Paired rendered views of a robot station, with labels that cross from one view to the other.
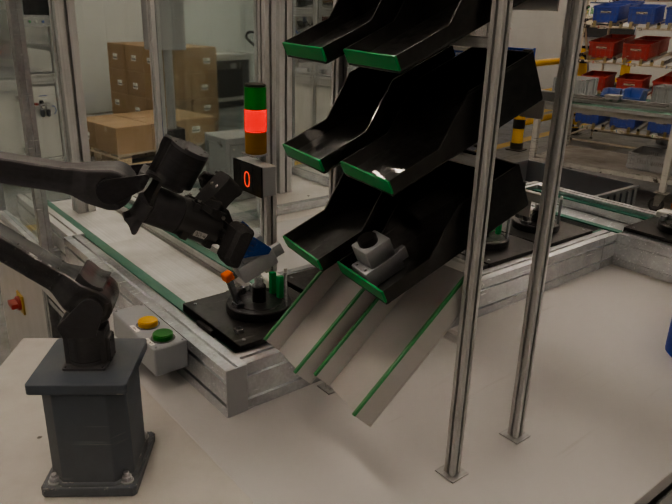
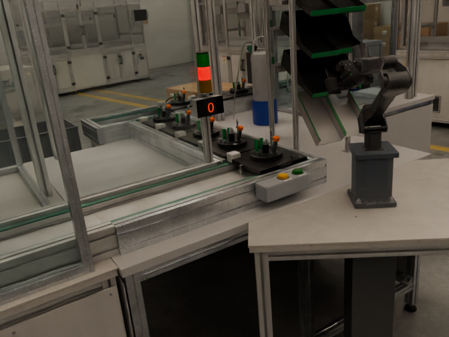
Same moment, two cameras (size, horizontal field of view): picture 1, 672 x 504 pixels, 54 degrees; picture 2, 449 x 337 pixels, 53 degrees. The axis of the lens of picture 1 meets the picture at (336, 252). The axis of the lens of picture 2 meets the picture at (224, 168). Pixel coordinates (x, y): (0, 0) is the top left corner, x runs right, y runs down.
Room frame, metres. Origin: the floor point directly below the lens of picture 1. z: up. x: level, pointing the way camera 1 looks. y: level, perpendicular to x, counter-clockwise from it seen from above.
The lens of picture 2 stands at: (1.19, 1.95, 1.57)
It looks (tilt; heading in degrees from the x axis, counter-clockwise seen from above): 20 degrees down; 279
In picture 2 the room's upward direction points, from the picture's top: 5 degrees counter-clockwise
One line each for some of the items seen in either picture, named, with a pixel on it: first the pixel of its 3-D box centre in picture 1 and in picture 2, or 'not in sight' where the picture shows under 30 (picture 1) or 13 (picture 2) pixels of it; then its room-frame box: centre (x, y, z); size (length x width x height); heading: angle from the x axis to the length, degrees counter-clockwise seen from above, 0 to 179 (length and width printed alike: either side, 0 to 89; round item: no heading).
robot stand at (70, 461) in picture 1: (96, 415); (371, 174); (0.90, 0.38, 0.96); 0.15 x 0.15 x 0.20; 3
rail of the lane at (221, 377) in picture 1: (140, 305); (232, 198); (1.40, 0.45, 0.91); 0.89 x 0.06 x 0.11; 39
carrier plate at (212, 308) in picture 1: (259, 312); (266, 158); (1.29, 0.16, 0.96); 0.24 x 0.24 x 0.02; 39
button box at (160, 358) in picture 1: (149, 337); (283, 184); (1.22, 0.38, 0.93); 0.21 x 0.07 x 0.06; 39
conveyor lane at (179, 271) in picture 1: (203, 286); (202, 187); (1.53, 0.33, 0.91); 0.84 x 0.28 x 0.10; 39
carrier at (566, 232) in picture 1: (537, 213); not in sight; (1.92, -0.60, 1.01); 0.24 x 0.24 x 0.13; 39
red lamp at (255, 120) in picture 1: (255, 120); (204, 73); (1.51, 0.19, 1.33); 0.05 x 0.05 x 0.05
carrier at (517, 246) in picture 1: (485, 227); not in sight; (1.76, -0.41, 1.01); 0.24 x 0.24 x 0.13; 39
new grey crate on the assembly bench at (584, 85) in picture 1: (575, 86); not in sight; (6.45, -2.22, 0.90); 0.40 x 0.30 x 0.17; 140
